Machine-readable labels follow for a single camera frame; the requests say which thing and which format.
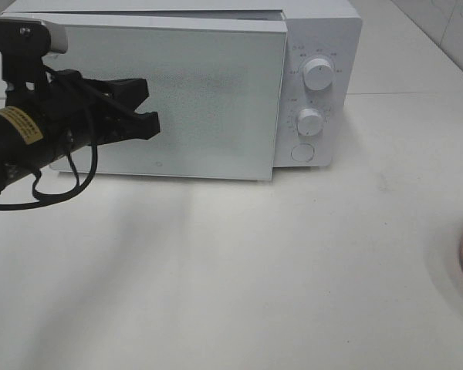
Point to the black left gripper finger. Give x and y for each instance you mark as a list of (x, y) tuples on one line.
[(119, 97), (115, 128)]

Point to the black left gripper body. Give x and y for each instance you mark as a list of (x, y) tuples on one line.
[(43, 108)]

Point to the white microwave door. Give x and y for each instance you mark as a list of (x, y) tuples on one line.
[(214, 80)]

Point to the round white door button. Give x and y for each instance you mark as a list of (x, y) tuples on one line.
[(303, 153)]

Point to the white dial knob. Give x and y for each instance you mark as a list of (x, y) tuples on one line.
[(309, 122), (318, 73)]

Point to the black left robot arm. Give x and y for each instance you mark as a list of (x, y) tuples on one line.
[(17, 164)]

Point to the white microwave oven body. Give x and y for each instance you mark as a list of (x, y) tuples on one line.
[(314, 28)]

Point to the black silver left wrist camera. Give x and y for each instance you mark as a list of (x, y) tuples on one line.
[(31, 37)]

